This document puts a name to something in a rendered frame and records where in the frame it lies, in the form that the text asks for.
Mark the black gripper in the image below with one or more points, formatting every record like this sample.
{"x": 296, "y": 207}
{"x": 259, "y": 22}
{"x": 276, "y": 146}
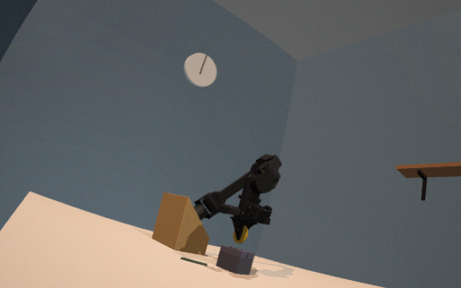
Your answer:
{"x": 241, "y": 219}

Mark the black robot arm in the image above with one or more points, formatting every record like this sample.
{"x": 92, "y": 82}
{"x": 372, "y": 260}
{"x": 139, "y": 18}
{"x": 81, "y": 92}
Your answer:
{"x": 262, "y": 178}

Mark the gold coin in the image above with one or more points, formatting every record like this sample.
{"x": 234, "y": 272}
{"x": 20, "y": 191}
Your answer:
{"x": 243, "y": 236}

